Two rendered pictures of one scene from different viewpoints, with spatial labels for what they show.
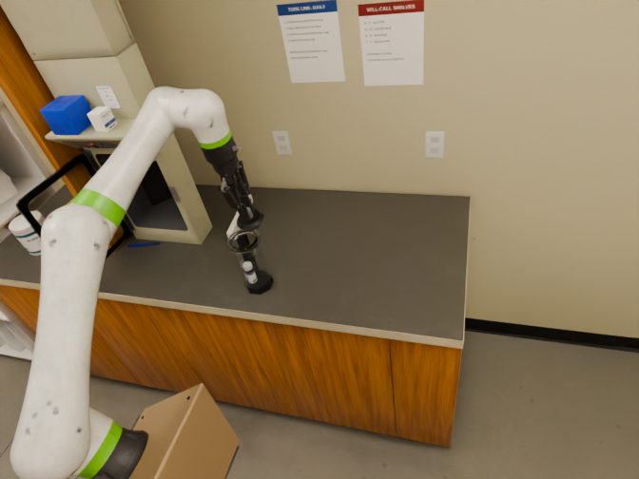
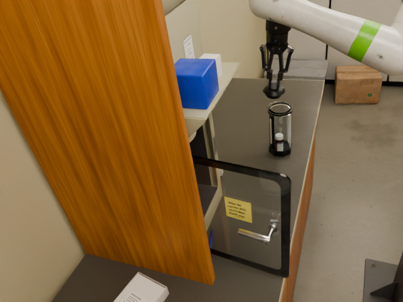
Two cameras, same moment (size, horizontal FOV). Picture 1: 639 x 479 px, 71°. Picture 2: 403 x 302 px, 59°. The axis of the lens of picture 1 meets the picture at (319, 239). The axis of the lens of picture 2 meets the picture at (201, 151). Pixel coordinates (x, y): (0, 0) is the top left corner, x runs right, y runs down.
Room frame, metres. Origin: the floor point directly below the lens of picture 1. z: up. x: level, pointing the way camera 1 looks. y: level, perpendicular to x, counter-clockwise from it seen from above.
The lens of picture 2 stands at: (1.41, 1.54, 1.94)
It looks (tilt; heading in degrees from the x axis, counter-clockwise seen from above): 36 degrees down; 273
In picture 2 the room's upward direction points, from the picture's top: 10 degrees counter-clockwise
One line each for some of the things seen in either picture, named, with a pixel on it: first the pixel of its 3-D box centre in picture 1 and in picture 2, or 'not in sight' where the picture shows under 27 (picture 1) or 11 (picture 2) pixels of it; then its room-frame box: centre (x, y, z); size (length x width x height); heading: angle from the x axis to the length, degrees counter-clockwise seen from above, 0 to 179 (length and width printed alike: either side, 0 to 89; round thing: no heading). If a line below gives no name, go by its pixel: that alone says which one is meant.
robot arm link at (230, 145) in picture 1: (220, 147); (279, 22); (1.11, 0.22, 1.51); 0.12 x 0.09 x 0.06; 66
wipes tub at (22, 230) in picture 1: (34, 233); not in sight; (1.62, 1.21, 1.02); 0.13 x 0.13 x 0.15
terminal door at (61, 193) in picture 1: (80, 220); (235, 219); (1.38, 0.85, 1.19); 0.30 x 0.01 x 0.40; 150
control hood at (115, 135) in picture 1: (101, 141); (207, 102); (1.41, 0.65, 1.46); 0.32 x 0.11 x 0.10; 67
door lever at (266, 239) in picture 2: not in sight; (256, 231); (1.33, 0.91, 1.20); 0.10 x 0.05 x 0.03; 150
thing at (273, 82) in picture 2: (249, 217); (273, 88); (1.13, 0.21, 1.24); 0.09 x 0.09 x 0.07
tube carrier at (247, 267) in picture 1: (251, 261); (280, 128); (1.12, 0.24, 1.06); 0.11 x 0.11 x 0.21
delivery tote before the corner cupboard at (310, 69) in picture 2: not in sight; (295, 81); (0.47, -1.89, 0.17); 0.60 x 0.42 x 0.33; 155
